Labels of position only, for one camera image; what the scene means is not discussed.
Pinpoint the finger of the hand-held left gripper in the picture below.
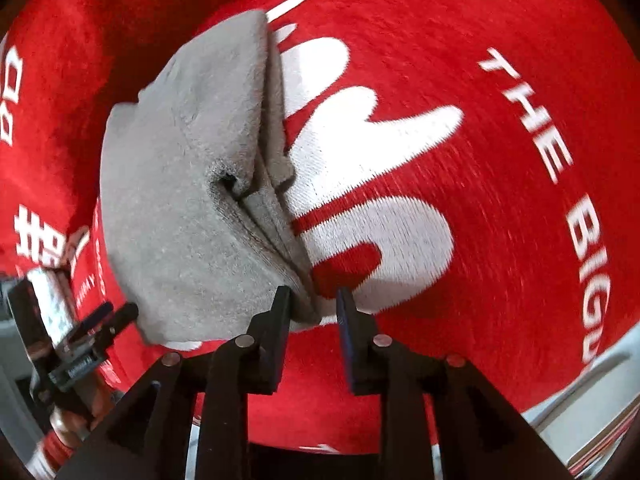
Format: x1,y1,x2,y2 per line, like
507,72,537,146
91,302,141,350
75,301,115,337

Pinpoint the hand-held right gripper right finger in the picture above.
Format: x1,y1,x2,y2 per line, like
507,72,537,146
335,288,576,480

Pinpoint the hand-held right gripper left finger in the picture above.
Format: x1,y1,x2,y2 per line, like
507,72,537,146
55,286,293,480

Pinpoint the grey small garment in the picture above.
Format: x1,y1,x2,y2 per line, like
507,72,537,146
99,9,325,347

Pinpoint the person's left hand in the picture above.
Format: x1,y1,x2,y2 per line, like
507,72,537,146
30,375,123,476

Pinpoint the red printed blanket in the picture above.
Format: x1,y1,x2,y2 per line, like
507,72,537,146
0,0,640,461

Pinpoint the white panel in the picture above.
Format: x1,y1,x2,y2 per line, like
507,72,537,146
520,340,640,480

